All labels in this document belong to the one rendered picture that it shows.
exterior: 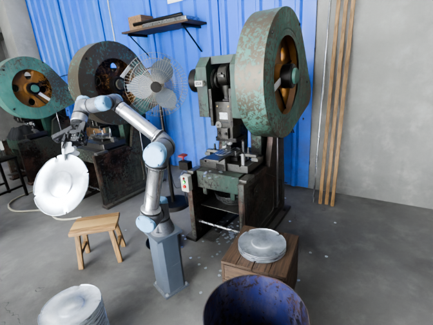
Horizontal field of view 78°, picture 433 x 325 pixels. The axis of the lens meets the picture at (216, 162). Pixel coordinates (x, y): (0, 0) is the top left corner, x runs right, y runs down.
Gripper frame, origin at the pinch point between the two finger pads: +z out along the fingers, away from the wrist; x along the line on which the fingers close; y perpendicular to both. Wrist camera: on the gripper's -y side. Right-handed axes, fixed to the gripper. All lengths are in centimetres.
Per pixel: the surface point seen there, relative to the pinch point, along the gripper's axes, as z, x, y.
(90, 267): 41, 108, -38
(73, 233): 18, 84, -43
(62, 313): 67, 37, -7
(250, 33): -74, 0, 92
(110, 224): 11, 92, -19
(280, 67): -75, 28, 112
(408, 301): 63, 87, 181
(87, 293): 58, 47, -2
